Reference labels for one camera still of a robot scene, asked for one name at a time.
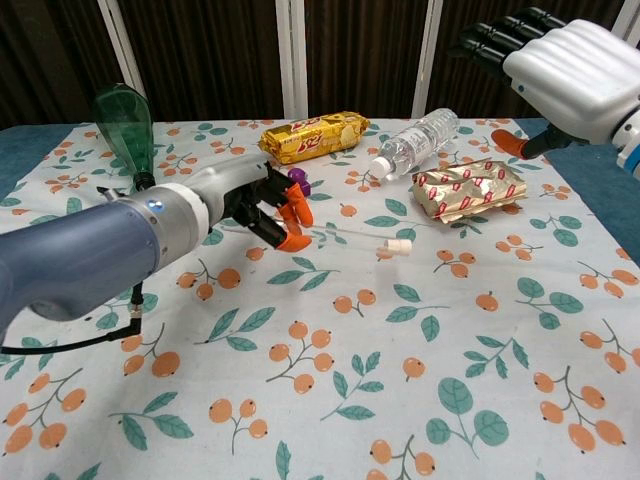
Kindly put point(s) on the purple toy brick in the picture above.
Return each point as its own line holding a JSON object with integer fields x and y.
{"x": 298, "y": 176}

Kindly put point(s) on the small white stopper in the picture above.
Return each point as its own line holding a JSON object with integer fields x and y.
{"x": 398, "y": 246}

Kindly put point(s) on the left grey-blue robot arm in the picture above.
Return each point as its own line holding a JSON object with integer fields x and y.
{"x": 90, "y": 250}

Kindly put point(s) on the floral white tablecloth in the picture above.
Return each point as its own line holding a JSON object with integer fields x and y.
{"x": 320, "y": 350}

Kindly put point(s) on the clear glass test tube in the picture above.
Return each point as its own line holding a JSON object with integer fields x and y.
{"x": 345, "y": 236}

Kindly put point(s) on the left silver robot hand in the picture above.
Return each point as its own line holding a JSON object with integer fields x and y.
{"x": 235, "y": 187}

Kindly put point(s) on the crumpled gold red packet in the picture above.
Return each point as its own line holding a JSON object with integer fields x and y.
{"x": 470, "y": 192}

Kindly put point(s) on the gold biscuit packet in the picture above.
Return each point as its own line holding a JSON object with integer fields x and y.
{"x": 315, "y": 137}

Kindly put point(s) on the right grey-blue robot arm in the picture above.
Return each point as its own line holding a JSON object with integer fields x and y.
{"x": 631, "y": 145}

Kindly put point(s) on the white screen frame post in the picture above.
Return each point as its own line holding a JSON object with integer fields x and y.
{"x": 427, "y": 55}
{"x": 116, "y": 30}
{"x": 627, "y": 15}
{"x": 290, "y": 50}

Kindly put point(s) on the green spray bottle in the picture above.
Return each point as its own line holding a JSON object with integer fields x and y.
{"x": 127, "y": 130}

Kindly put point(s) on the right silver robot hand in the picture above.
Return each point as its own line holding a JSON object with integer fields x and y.
{"x": 575, "y": 75}

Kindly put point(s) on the clear plastic water bottle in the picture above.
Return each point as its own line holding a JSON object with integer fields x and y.
{"x": 415, "y": 142}

